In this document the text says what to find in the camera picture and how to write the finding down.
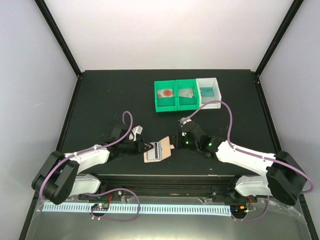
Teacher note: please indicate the small circuit board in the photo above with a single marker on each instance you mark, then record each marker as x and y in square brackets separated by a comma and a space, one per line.
[239, 209]
[100, 207]

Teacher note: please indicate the white card red ornament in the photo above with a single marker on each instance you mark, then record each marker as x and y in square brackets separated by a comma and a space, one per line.
[155, 153]

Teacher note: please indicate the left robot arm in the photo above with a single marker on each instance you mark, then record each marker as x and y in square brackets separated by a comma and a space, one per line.
[59, 178]

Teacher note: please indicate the black frame post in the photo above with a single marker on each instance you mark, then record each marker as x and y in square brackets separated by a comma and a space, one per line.
[283, 27]
[50, 21]

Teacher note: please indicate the left green bin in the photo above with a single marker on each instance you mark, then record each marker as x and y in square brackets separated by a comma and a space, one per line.
[165, 104]

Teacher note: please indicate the left small circuit board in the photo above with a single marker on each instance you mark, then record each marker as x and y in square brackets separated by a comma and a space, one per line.
[100, 207]

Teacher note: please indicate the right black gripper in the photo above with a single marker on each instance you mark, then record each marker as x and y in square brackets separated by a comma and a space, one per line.
[178, 142]

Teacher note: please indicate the middle green bin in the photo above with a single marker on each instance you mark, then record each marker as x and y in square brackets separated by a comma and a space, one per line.
[187, 104]

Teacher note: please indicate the left black frame post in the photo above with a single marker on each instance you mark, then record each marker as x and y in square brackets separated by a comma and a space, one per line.
[50, 21]

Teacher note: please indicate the grey patterned card in bin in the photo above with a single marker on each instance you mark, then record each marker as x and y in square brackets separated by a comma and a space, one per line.
[186, 93]

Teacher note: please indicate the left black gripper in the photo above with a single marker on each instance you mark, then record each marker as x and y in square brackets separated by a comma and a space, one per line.
[140, 146]

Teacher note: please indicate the white bin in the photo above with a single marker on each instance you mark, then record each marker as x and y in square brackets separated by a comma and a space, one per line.
[208, 103]

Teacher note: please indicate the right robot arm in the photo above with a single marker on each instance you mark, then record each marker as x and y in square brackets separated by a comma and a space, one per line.
[257, 165]

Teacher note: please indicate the green bin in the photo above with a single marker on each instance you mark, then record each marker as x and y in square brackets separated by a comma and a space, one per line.
[165, 104]
[187, 104]

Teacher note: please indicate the teal card in bin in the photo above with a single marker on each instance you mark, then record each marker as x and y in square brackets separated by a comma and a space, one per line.
[206, 91]

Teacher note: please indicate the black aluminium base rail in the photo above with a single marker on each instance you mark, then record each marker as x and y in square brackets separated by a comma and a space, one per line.
[228, 188]

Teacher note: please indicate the white slotted cable duct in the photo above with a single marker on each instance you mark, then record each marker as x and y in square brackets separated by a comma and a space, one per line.
[151, 209]

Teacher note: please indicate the beige card holder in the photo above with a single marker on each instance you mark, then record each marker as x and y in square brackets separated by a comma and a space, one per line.
[166, 148]

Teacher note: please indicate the right small circuit board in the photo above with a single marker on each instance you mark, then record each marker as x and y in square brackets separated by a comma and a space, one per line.
[239, 209]

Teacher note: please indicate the red circle card in bin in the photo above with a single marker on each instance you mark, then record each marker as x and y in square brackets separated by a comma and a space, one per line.
[165, 93]

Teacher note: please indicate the right black frame post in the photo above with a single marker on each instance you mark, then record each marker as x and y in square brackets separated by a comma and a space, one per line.
[283, 27]

